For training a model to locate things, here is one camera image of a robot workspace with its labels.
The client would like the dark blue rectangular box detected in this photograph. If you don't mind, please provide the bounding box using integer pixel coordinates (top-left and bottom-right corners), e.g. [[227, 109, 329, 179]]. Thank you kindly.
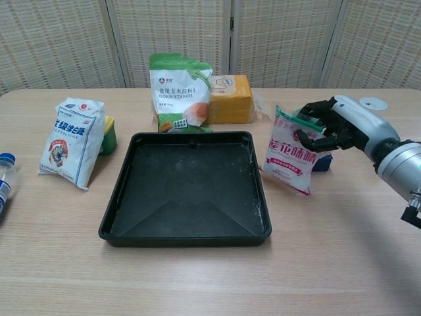
[[310, 153, 333, 172]]

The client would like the black square plastic tray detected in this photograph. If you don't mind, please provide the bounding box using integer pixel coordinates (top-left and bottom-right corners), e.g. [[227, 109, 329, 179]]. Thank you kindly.
[[97, 130, 272, 248]]

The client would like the yellow tissue pack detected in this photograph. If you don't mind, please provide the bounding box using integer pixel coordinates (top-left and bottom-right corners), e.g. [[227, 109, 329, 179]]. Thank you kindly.
[[207, 74, 274, 125]]

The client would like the clear Pepsi bottle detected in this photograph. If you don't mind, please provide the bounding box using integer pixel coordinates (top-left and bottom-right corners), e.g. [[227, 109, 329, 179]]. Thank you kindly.
[[0, 151, 18, 228]]

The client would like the green container with yellow lid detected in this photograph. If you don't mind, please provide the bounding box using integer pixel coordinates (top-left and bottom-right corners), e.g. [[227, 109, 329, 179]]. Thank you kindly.
[[98, 115, 118, 156]]

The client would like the white sugar bag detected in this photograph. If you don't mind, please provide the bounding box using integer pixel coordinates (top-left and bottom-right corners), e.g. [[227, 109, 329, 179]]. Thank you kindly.
[[37, 96, 106, 191]]

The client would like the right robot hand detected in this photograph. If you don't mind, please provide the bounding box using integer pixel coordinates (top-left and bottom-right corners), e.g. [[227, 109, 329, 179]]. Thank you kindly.
[[295, 95, 401, 159]]

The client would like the pink white seasoning bag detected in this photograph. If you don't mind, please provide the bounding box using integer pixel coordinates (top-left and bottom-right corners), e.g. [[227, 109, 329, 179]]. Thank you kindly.
[[261, 105, 325, 197]]

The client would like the woven bamboo folding screen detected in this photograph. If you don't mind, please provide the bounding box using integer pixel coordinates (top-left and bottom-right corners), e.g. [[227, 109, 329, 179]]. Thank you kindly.
[[0, 0, 421, 97]]

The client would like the green white corn starch bag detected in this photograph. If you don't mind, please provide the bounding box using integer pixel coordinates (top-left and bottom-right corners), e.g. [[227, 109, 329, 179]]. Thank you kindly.
[[149, 53, 214, 133]]

